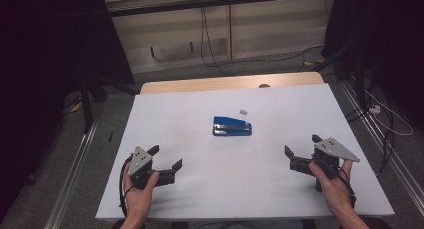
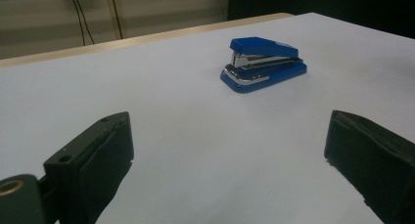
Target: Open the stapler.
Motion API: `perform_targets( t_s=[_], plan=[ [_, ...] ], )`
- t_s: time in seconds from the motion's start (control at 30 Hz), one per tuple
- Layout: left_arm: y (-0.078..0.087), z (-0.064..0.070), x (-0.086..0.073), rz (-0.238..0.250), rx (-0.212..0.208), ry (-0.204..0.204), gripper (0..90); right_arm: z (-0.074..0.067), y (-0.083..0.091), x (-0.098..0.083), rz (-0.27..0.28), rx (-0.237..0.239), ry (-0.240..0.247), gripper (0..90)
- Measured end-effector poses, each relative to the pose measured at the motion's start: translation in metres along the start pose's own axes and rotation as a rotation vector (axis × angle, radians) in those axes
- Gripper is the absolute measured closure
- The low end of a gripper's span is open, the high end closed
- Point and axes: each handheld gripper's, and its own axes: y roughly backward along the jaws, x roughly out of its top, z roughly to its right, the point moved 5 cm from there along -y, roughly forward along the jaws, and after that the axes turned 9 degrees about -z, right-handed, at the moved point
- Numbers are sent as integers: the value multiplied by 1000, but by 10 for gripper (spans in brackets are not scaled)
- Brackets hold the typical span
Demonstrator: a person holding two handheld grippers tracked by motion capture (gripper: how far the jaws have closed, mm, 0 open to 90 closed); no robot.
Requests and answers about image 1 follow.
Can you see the small black floor piece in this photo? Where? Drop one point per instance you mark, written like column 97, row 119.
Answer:
column 110, row 136

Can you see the black metal bar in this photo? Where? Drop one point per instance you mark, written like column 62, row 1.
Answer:
column 213, row 2

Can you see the person's left hand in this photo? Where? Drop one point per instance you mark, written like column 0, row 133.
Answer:
column 140, row 200

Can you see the small grey staple strip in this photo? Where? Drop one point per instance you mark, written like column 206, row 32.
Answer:
column 243, row 112

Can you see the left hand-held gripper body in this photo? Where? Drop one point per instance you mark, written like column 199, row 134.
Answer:
column 140, row 159

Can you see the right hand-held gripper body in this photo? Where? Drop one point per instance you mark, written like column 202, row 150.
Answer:
column 330, row 148

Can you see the white power strip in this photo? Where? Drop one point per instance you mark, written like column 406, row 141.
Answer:
column 374, row 109

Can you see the beige cabinet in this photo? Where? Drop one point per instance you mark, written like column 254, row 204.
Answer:
column 266, row 32

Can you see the white table mat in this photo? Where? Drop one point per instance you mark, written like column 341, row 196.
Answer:
column 216, row 169

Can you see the dark round table grommet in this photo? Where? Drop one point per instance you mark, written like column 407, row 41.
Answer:
column 264, row 86

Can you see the black curtain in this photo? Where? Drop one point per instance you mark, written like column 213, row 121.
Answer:
column 386, row 39
column 43, row 72

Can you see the blue stapler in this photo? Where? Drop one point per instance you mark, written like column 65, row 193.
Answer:
column 231, row 126

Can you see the aluminium floor rail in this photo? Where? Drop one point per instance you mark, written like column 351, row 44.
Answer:
column 383, row 139
column 71, row 179

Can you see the wooden table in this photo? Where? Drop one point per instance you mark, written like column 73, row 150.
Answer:
column 206, row 84

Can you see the person's right hand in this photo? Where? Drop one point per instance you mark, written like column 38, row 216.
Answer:
column 336, row 192

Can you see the black metal stand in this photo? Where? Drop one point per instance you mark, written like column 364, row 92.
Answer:
column 87, row 102

